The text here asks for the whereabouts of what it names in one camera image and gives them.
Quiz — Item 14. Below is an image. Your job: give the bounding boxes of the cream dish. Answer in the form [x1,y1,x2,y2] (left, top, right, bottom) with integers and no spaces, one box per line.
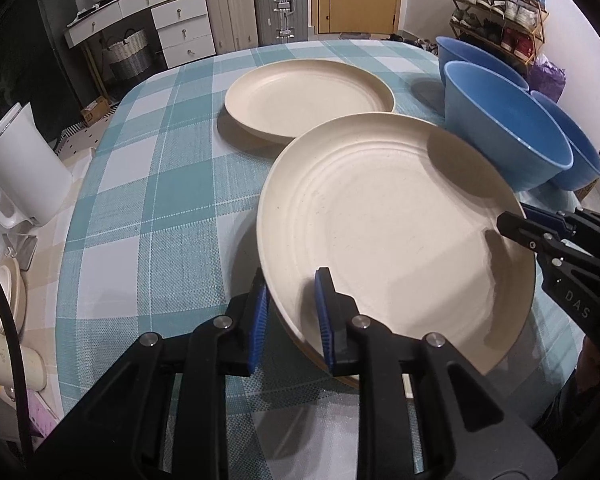
[0,260,28,336]

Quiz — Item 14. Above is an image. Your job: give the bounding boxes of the person's right hand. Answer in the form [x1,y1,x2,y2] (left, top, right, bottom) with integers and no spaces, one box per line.
[576,340,600,386]

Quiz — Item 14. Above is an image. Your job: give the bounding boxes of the silver suitcase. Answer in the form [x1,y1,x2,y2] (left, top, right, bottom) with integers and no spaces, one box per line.
[250,0,310,47]

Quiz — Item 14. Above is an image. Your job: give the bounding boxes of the white water pitcher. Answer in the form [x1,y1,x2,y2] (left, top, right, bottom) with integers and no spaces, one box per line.
[0,102,73,228]

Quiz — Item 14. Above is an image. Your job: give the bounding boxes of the black cable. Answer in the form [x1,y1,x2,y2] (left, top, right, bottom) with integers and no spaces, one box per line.
[0,250,33,461]

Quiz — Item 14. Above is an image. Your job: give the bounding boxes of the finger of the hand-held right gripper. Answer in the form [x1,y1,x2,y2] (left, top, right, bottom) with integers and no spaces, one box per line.
[497,211,576,268]
[522,203,600,248]

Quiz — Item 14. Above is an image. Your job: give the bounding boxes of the teal checkered tablecloth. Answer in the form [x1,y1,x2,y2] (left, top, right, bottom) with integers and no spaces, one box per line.
[55,39,588,480]

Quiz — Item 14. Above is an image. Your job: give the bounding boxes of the large cream plate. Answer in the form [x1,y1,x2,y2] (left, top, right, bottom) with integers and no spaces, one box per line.
[256,114,537,388]

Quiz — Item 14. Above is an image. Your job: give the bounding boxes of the rows of assorted shoes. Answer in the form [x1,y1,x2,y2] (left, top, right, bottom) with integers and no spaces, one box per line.
[450,0,548,58]

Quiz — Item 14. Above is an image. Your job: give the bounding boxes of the blue bowl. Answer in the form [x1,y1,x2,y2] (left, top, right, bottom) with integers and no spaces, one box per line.
[530,90,600,192]
[434,36,531,92]
[442,61,575,192]

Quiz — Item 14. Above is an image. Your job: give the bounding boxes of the woven laundry basket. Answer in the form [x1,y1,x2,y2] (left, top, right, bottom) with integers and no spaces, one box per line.
[102,29,151,80]

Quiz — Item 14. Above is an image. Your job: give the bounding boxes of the white drawer dresser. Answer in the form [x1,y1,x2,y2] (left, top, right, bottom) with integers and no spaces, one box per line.
[64,0,216,68]

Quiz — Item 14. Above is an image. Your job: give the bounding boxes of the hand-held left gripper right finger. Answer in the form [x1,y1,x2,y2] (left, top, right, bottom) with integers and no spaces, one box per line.
[314,266,566,480]

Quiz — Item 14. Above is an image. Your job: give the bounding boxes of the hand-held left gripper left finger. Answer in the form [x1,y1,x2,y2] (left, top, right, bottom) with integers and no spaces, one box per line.
[30,267,271,480]

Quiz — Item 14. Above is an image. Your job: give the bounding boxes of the wooden shoe rack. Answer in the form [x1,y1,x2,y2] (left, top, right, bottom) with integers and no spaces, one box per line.
[450,0,551,66]

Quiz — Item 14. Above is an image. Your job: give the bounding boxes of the small cardboard box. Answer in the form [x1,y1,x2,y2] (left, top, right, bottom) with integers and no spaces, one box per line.
[81,97,112,126]

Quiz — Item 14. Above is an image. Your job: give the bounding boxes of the purple bag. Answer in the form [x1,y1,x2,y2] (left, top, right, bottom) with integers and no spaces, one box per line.
[527,55,566,103]

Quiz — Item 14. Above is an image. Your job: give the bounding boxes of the white cup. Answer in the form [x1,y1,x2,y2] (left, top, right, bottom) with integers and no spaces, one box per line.
[0,322,48,393]

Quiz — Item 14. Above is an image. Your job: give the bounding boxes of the beige suitcase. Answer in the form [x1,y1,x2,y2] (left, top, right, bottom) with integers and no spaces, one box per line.
[201,0,258,56]

